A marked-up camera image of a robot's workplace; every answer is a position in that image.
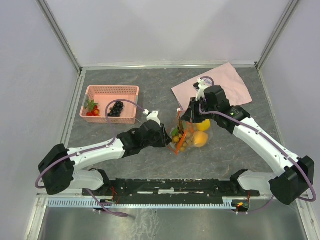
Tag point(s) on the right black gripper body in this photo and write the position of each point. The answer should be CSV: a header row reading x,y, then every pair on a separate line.
x,y
196,116

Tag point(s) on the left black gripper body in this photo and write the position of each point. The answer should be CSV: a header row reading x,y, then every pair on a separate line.
x,y
160,137

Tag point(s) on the brown longan bunch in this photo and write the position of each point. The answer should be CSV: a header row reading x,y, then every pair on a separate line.
x,y
181,135

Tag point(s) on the clear zip top bag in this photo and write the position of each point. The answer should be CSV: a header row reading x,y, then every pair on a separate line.
x,y
179,115

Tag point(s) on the yellow peach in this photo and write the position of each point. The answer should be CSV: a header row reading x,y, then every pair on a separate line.
x,y
199,139

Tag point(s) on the black grape bunch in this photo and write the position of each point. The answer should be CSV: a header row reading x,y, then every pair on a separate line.
x,y
116,110

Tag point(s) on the red cherry tomatoes sprig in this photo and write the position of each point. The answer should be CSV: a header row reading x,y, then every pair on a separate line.
x,y
92,108

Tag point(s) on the yellow orange fruit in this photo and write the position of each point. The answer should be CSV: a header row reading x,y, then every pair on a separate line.
x,y
203,126

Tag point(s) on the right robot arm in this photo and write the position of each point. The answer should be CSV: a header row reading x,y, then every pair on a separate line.
x,y
292,176

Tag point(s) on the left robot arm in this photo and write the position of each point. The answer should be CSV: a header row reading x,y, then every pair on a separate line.
x,y
66,168

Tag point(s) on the pink cloth with lettering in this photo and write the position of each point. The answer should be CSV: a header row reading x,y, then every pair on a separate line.
x,y
225,76

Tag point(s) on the pink plastic basket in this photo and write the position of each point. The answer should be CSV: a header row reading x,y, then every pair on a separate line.
x,y
106,96

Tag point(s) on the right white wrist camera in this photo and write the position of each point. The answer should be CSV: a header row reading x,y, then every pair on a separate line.
x,y
202,83

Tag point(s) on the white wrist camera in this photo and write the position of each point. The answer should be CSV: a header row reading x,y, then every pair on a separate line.
x,y
202,83
152,116

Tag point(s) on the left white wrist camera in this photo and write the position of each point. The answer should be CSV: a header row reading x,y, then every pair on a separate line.
x,y
152,116

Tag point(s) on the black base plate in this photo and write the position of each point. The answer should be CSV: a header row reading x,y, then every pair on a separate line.
x,y
173,191

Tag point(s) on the light blue cable duct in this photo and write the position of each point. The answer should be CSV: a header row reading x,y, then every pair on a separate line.
x,y
62,202

